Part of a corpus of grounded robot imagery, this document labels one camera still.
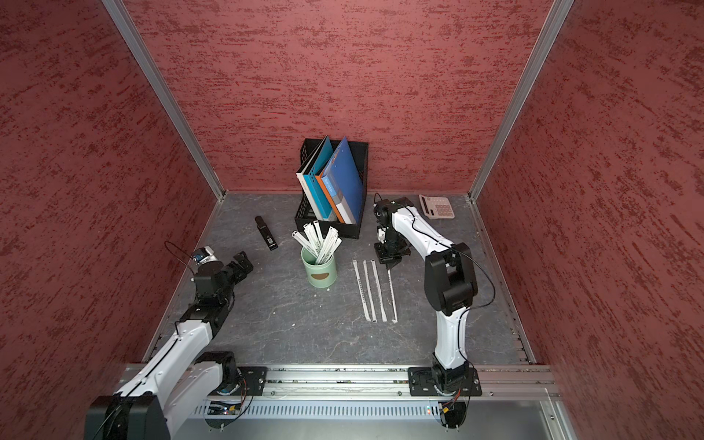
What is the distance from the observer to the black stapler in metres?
1.04

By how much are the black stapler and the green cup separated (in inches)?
8.3

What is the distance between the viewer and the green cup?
847 millimetres
